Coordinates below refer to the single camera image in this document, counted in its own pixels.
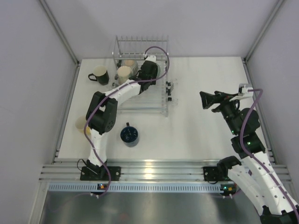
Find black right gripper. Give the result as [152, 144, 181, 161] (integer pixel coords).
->
[200, 91, 241, 135]

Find cream ribbed cup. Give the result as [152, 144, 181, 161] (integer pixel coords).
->
[122, 60, 138, 75]

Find tall cream painted mug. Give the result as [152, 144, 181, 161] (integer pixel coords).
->
[117, 66, 133, 85]

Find dark blue mug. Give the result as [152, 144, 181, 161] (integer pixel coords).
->
[120, 122, 139, 147]

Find green ceramic mug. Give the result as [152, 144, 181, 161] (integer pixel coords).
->
[156, 64, 161, 78]

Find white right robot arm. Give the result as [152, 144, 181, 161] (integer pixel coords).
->
[199, 88, 299, 224]

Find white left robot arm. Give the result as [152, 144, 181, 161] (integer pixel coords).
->
[85, 55, 161, 180]

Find clear acrylic dish rack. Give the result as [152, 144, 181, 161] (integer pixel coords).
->
[112, 35, 174, 116]

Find black mug cream interior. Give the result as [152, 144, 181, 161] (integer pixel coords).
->
[88, 65, 109, 85]

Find yellow cream cup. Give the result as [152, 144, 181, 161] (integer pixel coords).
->
[75, 116, 86, 133]

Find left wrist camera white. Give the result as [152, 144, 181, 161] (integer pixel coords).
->
[143, 54, 157, 63]

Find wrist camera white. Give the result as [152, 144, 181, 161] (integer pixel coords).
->
[230, 84, 253, 101]
[143, 54, 157, 63]

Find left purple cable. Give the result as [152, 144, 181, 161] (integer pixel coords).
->
[83, 46, 170, 198]

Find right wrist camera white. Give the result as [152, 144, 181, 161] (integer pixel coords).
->
[230, 84, 253, 101]

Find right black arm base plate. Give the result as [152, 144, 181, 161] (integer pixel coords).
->
[203, 166, 224, 184]

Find aluminium mounting rail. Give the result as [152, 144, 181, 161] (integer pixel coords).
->
[41, 159, 292, 182]

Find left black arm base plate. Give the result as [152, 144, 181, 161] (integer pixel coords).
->
[80, 164, 121, 181]

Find grey slotted cable duct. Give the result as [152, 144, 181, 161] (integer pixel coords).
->
[48, 182, 224, 193]

